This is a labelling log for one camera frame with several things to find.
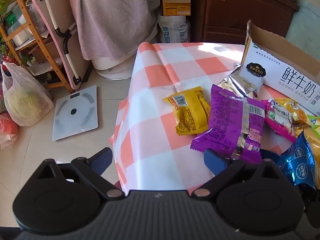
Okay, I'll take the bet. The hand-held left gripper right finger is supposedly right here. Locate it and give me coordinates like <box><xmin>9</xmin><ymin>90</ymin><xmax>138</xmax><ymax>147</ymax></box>
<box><xmin>192</xmin><ymin>149</ymin><xmax>283</xmax><ymax>200</ymax></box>

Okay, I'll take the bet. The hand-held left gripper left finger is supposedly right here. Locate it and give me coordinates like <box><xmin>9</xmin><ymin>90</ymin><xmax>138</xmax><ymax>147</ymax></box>
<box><xmin>37</xmin><ymin>148</ymin><xmax>125</xmax><ymax>200</ymax></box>

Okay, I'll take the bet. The purple snack packet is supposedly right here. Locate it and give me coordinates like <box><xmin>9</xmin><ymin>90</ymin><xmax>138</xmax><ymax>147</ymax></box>
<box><xmin>190</xmin><ymin>84</ymin><xmax>267</xmax><ymax>160</ymax></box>

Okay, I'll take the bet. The pink snack packet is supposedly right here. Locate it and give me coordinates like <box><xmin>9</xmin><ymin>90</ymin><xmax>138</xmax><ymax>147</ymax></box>
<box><xmin>261</xmin><ymin>99</ymin><xmax>298</xmax><ymax>143</ymax></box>

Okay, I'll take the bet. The blue foil snack packet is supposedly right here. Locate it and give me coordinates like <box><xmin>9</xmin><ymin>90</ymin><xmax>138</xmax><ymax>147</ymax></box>
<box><xmin>275</xmin><ymin>131</ymin><xmax>316</xmax><ymax>187</ymax></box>

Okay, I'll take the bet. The silver foil snack packet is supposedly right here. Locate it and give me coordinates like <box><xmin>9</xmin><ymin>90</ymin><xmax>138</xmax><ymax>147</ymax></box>
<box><xmin>217</xmin><ymin>64</ymin><xmax>264</xmax><ymax>99</ymax></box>

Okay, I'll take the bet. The orange waffle snack packet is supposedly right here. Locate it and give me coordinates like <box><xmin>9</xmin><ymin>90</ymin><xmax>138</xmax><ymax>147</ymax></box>
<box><xmin>272</xmin><ymin>97</ymin><xmax>312</xmax><ymax>125</ymax></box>

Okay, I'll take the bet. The white printed cardboard box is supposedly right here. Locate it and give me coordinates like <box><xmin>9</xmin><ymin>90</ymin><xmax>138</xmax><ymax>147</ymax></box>
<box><xmin>240</xmin><ymin>20</ymin><xmax>320</xmax><ymax>117</ymax></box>

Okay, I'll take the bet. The pale blue bathroom scale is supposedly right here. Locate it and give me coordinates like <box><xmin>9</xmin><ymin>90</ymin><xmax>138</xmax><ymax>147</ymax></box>
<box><xmin>52</xmin><ymin>85</ymin><xmax>98</xmax><ymax>141</ymax></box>

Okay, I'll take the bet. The orange white checkered tablecloth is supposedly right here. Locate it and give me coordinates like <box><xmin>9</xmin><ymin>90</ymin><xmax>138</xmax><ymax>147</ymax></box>
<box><xmin>108</xmin><ymin>42</ymin><xmax>320</xmax><ymax>198</ymax></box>

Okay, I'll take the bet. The white plastic bag with cabbage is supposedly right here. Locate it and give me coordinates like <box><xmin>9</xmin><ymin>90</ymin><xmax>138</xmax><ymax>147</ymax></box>
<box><xmin>1</xmin><ymin>61</ymin><xmax>54</xmax><ymax>127</ymax></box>

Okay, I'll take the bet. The red plastic bag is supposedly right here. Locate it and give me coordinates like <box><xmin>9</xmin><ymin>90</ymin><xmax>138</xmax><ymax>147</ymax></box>
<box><xmin>0</xmin><ymin>112</ymin><xmax>19</xmax><ymax>150</ymax></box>

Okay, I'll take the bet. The wooden shelf rack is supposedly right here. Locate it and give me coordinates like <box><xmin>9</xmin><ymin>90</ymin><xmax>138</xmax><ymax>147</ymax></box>
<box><xmin>0</xmin><ymin>0</ymin><xmax>75</xmax><ymax>93</ymax></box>

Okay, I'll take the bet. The pink folding table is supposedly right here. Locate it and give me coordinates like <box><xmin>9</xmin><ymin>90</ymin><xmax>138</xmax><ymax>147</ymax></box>
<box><xmin>32</xmin><ymin>0</ymin><xmax>92</xmax><ymax>90</ymax></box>

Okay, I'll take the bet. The white woven sack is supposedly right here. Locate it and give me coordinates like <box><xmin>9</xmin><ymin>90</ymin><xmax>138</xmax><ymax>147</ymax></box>
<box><xmin>158</xmin><ymin>15</ymin><xmax>190</xmax><ymax>44</ymax></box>

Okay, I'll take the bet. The grey checked cover cloth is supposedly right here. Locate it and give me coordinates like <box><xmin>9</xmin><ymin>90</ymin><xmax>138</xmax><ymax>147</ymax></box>
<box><xmin>64</xmin><ymin>0</ymin><xmax>162</xmax><ymax>62</ymax></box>

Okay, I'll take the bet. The white storage container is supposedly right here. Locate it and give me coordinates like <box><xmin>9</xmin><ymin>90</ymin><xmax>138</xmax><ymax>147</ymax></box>
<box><xmin>7</xmin><ymin>15</ymin><xmax>34</xmax><ymax>47</ymax></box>

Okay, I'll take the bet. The dark wooden cabinet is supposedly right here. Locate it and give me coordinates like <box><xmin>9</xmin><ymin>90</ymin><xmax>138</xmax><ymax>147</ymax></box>
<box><xmin>191</xmin><ymin>0</ymin><xmax>300</xmax><ymax>43</ymax></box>

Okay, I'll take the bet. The pale green sofa cushion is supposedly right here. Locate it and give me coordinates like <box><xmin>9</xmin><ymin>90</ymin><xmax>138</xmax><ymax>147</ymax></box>
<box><xmin>285</xmin><ymin>0</ymin><xmax>320</xmax><ymax>63</ymax></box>

